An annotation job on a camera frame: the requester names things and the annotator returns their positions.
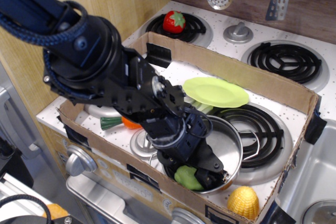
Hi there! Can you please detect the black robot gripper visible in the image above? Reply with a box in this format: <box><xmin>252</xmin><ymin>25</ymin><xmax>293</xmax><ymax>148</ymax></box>
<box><xmin>142</xmin><ymin>113</ymin><xmax>228</xmax><ymax>190</ymax></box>

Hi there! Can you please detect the green toy broccoli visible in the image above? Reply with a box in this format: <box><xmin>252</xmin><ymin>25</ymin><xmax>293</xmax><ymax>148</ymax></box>
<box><xmin>174</xmin><ymin>165</ymin><xmax>204</xmax><ymax>191</ymax></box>

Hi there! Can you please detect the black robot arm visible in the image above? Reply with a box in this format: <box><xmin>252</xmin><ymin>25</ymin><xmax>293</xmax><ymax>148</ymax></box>
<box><xmin>1</xmin><ymin>0</ymin><xmax>227</xmax><ymax>190</ymax></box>

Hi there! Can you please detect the stainless steel pan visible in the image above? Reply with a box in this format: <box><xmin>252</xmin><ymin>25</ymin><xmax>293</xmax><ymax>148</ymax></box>
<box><xmin>149</xmin><ymin>115</ymin><xmax>260</xmax><ymax>195</ymax></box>

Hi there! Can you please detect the silver oven knob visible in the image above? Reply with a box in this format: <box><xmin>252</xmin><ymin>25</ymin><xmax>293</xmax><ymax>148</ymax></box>
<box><xmin>171</xmin><ymin>208</ymin><xmax>203</xmax><ymax>224</ymax></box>
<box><xmin>66</xmin><ymin>145</ymin><xmax>98</xmax><ymax>177</ymax></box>

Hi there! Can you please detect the silver stovetop knob front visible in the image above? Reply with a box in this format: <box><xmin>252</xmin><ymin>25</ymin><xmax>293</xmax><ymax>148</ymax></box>
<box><xmin>130</xmin><ymin>130</ymin><xmax>157</xmax><ymax>160</ymax></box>

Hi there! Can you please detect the silver stovetop knob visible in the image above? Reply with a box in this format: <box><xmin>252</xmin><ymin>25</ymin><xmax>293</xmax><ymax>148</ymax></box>
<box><xmin>223</xmin><ymin>22</ymin><xmax>254</xmax><ymax>44</ymax></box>
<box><xmin>130</xmin><ymin>130</ymin><xmax>157</xmax><ymax>160</ymax></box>

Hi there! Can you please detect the yellow toy corn cob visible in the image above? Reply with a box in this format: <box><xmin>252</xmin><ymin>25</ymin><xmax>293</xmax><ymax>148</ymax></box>
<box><xmin>227</xmin><ymin>186</ymin><xmax>259</xmax><ymax>220</ymax></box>

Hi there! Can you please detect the front right black burner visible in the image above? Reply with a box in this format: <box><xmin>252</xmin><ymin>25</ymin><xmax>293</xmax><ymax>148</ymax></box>
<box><xmin>208</xmin><ymin>105</ymin><xmax>284</xmax><ymax>169</ymax></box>

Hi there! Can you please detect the black burner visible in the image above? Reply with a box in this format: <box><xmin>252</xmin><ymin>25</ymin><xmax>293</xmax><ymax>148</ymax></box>
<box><xmin>246</xmin><ymin>42</ymin><xmax>322</xmax><ymax>84</ymax></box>
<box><xmin>144</xmin><ymin>13</ymin><xmax>206</xmax><ymax>42</ymax></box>
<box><xmin>208</xmin><ymin>105</ymin><xmax>284</xmax><ymax>169</ymax></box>

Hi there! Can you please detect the light green toy plate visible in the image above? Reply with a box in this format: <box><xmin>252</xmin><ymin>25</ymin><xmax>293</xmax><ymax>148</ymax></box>
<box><xmin>183</xmin><ymin>77</ymin><xmax>249</xmax><ymax>108</ymax></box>

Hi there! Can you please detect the orange toy carrot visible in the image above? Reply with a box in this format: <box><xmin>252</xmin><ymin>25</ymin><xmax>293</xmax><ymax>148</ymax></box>
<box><xmin>100</xmin><ymin>116</ymin><xmax>142</xmax><ymax>130</ymax></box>

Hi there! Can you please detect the brown cardboard fence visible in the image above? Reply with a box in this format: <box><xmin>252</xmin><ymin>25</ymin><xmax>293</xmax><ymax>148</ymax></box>
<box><xmin>59</xmin><ymin>32</ymin><xmax>324</xmax><ymax>223</ymax></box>

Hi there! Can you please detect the silver oven front knob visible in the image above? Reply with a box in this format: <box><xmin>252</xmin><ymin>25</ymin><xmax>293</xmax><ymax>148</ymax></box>
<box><xmin>66</xmin><ymin>145</ymin><xmax>98</xmax><ymax>177</ymax></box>

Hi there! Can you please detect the stainless steel sink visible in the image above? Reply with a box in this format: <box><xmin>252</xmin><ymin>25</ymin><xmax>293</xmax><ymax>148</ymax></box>
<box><xmin>275</xmin><ymin>120</ymin><xmax>335</xmax><ymax>223</ymax></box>

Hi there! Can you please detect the orange object bottom left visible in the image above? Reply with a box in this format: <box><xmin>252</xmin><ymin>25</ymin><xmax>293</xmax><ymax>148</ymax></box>
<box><xmin>47</xmin><ymin>204</ymin><xmax>69</xmax><ymax>220</ymax></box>

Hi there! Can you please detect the back left black burner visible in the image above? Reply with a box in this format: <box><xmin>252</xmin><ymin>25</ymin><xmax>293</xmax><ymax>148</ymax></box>
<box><xmin>144</xmin><ymin>13</ymin><xmax>206</xmax><ymax>42</ymax></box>

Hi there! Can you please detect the silver stovetop knob back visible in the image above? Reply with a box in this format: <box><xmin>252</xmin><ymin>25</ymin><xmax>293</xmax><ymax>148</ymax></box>
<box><xmin>223</xmin><ymin>22</ymin><xmax>254</xmax><ymax>44</ymax></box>

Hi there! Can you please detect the back right black burner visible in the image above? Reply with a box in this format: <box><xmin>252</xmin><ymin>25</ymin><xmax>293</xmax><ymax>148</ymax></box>
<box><xmin>246</xmin><ymin>42</ymin><xmax>322</xmax><ymax>84</ymax></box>

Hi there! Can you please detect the red toy strawberry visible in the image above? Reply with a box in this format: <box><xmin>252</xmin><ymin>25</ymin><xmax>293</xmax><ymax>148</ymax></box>
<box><xmin>163</xmin><ymin>10</ymin><xmax>186</xmax><ymax>34</ymax></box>

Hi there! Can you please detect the hanging metal grater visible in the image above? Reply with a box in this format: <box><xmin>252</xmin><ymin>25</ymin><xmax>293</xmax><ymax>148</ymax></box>
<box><xmin>265</xmin><ymin>0</ymin><xmax>289</xmax><ymax>21</ymax></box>

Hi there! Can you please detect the silver oven door handle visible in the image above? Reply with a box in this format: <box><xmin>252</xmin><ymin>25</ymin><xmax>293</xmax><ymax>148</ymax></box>
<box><xmin>66</xmin><ymin>175</ymin><xmax>136</xmax><ymax>223</ymax></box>

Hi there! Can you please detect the black cable bottom left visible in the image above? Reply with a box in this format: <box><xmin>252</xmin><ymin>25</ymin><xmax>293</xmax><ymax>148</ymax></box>
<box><xmin>0</xmin><ymin>194</ymin><xmax>52</xmax><ymax>224</ymax></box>

